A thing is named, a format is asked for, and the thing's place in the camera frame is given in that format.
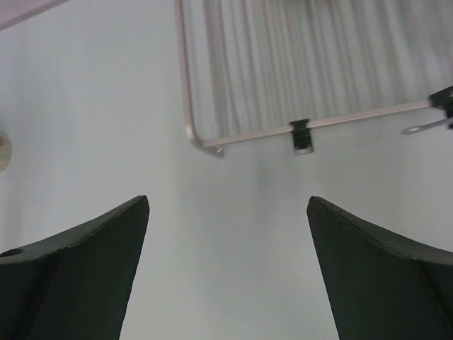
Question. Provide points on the clear acrylic dish rack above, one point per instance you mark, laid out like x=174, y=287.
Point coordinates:
x=250, y=68

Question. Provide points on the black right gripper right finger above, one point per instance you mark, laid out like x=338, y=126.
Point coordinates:
x=380, y=285

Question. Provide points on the beige tall mug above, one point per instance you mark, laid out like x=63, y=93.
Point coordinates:
x=5, y=151

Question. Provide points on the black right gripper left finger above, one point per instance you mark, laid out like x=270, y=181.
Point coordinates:
x=75, y=284

